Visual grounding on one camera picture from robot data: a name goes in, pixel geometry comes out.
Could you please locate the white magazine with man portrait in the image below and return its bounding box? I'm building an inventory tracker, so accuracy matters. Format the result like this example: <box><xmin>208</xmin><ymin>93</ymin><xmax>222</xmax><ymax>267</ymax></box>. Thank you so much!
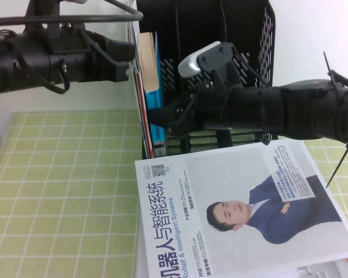
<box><xmin>135</xmin><ymin>140</ymin><xmax>348</xmax><ymax>278</ymax></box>

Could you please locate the white magazine with orange corner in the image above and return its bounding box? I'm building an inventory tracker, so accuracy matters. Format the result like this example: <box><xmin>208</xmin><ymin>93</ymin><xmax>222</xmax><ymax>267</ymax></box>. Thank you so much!
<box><xmin>295</xmin><ymin>256</ymin><xmax>348</xmax><ymax>278</ymax></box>

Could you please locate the green checked tablecloth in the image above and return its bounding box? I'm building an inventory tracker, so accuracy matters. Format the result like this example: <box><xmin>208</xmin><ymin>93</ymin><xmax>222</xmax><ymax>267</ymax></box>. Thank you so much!
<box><xmin>0</xmin><ymin>109</ymin><xmax>348</xmax><ymax>278</ymax></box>

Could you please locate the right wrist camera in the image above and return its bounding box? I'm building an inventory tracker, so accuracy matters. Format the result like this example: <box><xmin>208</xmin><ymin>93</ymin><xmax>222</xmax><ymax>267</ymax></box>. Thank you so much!
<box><xmin>178</xmin><ymin>41</ymin><xmax>236</xmax><ymax>78</ymax></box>

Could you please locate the thin black looped cable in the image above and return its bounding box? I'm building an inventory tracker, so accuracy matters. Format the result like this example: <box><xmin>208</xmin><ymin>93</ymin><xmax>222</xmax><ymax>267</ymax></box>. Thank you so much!
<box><xmin>13</xmin><ymin>50</ymin><xmax>71</xmax><ymax>95</ymax></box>

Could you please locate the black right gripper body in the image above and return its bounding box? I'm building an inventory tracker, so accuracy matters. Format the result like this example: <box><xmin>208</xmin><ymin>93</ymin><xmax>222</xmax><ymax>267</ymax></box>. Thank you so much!
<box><xmin>176</xmin><ymin>65</ymin><xmax>235</xmax><ymax>131</ymax></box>

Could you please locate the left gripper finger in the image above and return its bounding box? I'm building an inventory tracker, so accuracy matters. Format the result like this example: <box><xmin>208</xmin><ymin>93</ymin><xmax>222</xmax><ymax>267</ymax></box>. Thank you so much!
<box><xmin>103</xmin><ymin>39</ymin><xmax>137</xmax><ymax>63</ymax></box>
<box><xmin>104</xmin><ymin>60</ymin><xmax>131</xmax><ymax>82</ymax></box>

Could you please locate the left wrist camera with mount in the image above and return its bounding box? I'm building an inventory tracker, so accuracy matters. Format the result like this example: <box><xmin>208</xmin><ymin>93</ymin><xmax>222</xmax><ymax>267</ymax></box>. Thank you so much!
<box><xmin>24</xmin><ymin>0</ymin><xmax>87</xmax><ymax>54</ymax></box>

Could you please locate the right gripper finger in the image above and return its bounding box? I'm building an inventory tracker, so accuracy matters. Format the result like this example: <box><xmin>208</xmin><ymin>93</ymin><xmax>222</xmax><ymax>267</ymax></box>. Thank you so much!
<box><xmin>167</xmin><ymin>120</ymin><xmax>192</xmax><ymax>139</ymax></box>
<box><xmin>147</xmin><ymin>101</ymin><xmax>184</xmax><ymax>128</ymax></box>

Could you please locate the black zip tie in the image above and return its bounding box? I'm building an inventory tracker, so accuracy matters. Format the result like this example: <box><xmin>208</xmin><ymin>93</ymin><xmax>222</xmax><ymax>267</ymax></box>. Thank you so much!
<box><xmin>323</xmin><ymin>51</ymin><xmax>337</xmax><ymax>85</ymax></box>
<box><xmin>326</xmin><ymin>143</ymin><xmax>348</xmax><ymax>188</ymax></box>

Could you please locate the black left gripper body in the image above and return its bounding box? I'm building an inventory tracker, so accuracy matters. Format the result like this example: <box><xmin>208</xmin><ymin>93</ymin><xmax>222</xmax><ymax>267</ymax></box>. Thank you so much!
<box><xmin>48</xmin><ymin>27</ymin><xmax>105</xmax><ymax>85</ymax></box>

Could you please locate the black mesh book holder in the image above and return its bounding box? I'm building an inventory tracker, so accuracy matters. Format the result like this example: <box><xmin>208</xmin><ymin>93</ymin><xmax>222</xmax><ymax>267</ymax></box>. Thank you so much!
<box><xmin>135</xmin><ymin>0</ymin><xmax>279</xmax><ymax>160</ymax></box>

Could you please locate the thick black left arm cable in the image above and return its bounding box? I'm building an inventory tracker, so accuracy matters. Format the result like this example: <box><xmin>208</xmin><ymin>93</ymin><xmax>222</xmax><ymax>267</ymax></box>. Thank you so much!
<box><xmin>0</xmin><ymin>0</ymin><xmax>145</xmax><ymax>27</ymax></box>

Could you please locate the blue and grey book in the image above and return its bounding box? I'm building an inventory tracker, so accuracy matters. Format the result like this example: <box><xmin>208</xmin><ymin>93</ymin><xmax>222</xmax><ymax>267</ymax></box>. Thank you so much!
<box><xmin>136</xmin><ymin>31</ymin><xmax>166</xmax><ymax>159</ymax></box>

